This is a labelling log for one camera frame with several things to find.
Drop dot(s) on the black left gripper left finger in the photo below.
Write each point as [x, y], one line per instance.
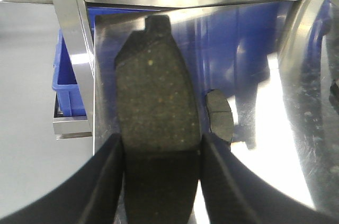
[91, 195]

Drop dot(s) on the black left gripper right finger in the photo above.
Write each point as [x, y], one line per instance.
[234, 194]

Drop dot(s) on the brake pad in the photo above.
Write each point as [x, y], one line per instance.
[220, 115]
[160, 128]

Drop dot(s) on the blue bin beside table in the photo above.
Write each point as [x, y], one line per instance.
[64, 81]

